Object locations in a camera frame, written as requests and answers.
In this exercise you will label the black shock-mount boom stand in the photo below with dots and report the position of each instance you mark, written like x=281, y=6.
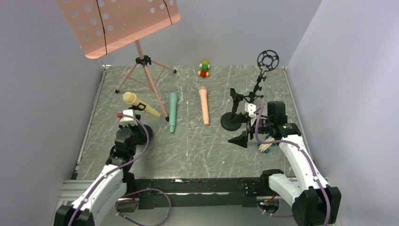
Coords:
x=267, y=61

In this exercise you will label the pink music stand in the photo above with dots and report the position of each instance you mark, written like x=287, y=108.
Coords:
x=103, y=26

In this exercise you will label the black mic stand with clip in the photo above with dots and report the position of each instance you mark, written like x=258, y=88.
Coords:
x=229, y=119

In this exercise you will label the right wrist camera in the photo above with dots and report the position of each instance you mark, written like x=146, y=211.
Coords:
x=250, y=109

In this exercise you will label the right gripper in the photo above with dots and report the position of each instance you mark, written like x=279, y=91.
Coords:
x=249, y=129

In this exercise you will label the beige blue brick car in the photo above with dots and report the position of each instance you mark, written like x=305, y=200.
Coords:
x=265, y=148

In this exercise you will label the pink toy microphone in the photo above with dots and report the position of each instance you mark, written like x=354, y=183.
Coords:
x=204, y=105

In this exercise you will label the yellow toy microphone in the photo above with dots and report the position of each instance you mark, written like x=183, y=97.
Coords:
x=133, y=100

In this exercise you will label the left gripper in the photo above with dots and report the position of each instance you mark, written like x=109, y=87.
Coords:
x=136, y=117

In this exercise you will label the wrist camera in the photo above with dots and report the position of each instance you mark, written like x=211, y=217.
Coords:
x=250, y=109
x=128, y=117

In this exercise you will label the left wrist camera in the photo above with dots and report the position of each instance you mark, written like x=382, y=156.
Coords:
x=128, y=117

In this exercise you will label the green toy microphone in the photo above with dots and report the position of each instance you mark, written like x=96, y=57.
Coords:
x=172, y=111

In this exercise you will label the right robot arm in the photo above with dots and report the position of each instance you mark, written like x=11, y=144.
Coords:
x=312, y=200

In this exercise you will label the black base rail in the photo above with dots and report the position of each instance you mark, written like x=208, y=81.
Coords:
x=197, y=192

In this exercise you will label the green red brick car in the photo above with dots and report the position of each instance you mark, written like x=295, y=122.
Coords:
x=204, y=69

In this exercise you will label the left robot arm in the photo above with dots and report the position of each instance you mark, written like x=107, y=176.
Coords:
x=113, y=181

